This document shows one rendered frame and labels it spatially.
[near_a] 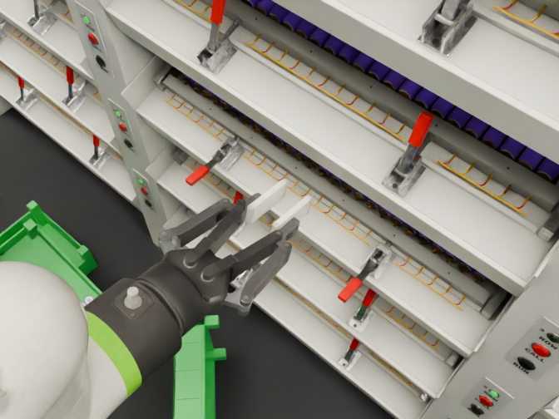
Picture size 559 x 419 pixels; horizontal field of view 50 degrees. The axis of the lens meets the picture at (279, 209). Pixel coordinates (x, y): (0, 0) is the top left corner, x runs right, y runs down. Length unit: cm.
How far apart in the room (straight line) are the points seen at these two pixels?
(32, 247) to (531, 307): 106
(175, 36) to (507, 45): 43
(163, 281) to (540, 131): 36
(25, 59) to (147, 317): 91
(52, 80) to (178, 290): 81
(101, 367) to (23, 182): 114
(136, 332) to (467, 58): 36
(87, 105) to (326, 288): 60
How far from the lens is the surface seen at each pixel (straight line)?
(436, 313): 79
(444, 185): 64
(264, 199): 72
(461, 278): 78
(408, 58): 51
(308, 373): 131
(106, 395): 57
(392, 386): 115
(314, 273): 100
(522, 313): 66
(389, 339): 98
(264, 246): 67
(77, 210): 156
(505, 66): 49
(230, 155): 87
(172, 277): 61
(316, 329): 117
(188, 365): 112
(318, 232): 83
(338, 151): 66
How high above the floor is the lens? 125
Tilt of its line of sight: 58 degrees down
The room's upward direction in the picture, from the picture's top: straight up
